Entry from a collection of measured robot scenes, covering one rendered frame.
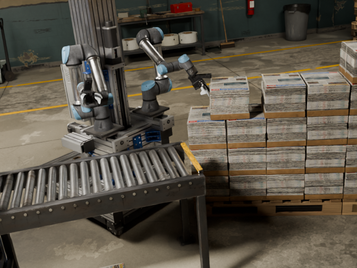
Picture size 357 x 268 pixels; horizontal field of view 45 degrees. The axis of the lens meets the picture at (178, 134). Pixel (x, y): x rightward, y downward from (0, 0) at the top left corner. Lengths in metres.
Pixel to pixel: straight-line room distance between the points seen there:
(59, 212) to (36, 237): 1.26
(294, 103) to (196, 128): 0.73
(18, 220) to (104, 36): 1.54
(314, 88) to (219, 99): 0.67
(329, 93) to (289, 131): 0.39
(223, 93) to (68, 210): 1.39
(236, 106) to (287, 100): 0.36
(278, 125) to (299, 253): 0.91
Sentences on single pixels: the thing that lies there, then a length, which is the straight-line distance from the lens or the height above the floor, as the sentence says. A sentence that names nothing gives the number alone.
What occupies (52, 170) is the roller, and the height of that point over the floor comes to 0.80.
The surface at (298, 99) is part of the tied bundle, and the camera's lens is 3.19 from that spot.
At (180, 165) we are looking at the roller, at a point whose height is 0.80.
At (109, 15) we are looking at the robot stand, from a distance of 3.42.
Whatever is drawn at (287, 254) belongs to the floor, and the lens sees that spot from 3.21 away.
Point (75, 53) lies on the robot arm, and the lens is 3.09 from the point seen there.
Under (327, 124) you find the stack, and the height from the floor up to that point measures 0.77.
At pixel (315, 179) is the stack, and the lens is 3.48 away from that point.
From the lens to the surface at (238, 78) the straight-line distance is 3.42.
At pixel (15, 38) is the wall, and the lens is 9.63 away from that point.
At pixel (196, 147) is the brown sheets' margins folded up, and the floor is 0.63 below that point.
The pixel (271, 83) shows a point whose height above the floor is 1.07.
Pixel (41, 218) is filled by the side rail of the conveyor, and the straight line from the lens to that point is 2.48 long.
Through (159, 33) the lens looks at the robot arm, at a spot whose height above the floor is 1.42.
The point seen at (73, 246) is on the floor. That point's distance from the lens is 3.50.
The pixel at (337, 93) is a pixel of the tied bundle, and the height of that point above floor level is 1.00.
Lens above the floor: 1.98
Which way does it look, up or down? 22 degrees down
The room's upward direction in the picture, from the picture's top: 5 degrees counter-clockwise
